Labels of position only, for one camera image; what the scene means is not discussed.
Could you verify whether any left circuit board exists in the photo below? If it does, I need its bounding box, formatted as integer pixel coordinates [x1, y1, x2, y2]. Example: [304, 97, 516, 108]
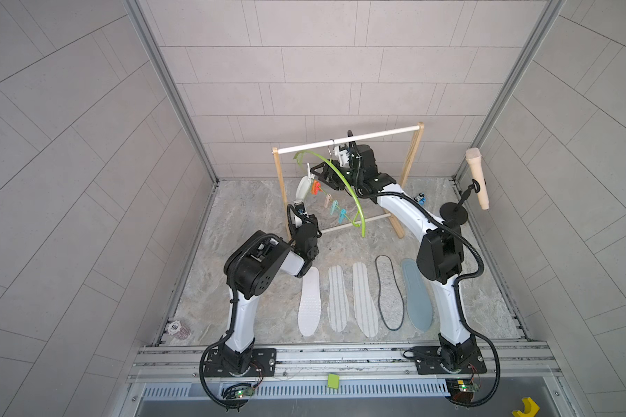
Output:
[222, 383, 255, 401]

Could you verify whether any yellow plastic hook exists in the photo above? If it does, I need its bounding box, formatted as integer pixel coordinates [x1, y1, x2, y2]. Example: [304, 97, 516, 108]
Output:
[511, 397, 540, 417]

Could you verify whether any grey blue insole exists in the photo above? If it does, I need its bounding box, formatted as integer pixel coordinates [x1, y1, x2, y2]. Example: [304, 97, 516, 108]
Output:
[401, 258, 433, 332]

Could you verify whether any right circuit board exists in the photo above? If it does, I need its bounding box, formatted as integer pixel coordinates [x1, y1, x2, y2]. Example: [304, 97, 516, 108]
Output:
[445, 379, 482, 404]

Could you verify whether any white striped insole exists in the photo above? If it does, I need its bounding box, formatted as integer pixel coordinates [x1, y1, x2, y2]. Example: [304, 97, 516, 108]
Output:
[328, 266, 350, 333]
[352, 262, 379, 338]

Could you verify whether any beige wooden microphone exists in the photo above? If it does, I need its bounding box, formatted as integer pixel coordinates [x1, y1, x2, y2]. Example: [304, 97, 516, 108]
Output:
[465, 148, 490, 210]

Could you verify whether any circuit board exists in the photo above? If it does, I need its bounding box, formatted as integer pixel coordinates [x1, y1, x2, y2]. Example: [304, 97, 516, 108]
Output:
[222, 383, 255, 401]
[445, 379, 482, 404]

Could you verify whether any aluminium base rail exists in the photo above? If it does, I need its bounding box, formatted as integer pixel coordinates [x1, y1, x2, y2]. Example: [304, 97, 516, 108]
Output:
[127, 340, 563, 383]

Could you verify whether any black microphone stand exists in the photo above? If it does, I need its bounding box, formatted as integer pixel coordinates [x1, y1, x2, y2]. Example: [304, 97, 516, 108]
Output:
[439, 179, 482, 225]

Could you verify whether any dark grey felt insole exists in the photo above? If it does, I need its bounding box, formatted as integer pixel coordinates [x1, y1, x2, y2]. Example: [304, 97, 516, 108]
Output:
[375, 255, 405, 331]

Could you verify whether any wooden clothes rack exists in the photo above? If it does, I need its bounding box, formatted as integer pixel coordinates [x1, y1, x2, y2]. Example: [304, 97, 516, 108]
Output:
[272, 122, 425, 236]

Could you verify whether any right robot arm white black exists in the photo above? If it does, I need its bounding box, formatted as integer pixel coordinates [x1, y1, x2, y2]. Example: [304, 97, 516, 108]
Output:
[311, 137, 490, 375]

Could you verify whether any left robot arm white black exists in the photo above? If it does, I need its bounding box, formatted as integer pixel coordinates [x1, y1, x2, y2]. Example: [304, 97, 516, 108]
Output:
[199, 201, 322, 378]

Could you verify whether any green clip hanger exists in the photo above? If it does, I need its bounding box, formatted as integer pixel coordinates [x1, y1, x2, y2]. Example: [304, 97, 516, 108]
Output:
[293, 139, 367, 238]

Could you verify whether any white textured foam insole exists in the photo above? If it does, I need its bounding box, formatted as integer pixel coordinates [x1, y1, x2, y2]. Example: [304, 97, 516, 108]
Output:
[297, 267, 322, 337]

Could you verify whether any green sticky block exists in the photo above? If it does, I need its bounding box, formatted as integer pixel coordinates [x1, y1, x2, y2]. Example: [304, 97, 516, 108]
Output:
[327, 374, 340, 390]

